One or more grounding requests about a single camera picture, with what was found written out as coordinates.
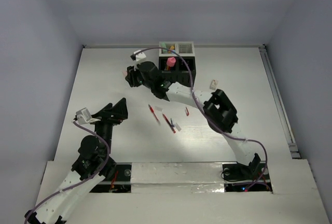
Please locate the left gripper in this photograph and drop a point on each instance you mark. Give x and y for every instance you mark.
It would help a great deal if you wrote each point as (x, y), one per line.
(119, 110)

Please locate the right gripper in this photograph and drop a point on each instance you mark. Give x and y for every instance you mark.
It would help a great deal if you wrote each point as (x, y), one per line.
(132, 75)

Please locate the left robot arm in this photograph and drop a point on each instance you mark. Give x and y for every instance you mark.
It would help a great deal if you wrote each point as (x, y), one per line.
(93, 165)

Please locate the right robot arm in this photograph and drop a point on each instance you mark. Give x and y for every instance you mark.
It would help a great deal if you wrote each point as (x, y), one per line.
(216, 107)

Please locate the pink capped marker bundle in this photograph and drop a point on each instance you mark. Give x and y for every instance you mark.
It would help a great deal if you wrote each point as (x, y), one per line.
(170, 63)

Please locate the black slotted organizer box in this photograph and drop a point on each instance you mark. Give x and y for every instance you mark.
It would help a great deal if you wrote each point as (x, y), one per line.
(179, 72)

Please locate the white slotted organizer box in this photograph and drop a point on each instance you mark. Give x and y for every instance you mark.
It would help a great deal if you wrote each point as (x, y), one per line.
(183, 48)

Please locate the dark red gel pen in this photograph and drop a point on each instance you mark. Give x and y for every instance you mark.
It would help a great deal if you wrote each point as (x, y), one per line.
(169, 123)

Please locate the clear cap near pens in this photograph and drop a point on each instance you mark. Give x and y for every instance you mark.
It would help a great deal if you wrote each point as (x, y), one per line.
(177, 127)

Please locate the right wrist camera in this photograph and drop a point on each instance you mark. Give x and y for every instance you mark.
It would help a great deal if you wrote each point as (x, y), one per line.
(138, 56)

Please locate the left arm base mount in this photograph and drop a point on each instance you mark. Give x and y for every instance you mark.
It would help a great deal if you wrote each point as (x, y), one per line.
(120, 182)

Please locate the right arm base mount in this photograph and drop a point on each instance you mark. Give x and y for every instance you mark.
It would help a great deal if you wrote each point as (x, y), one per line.
(246, 178)

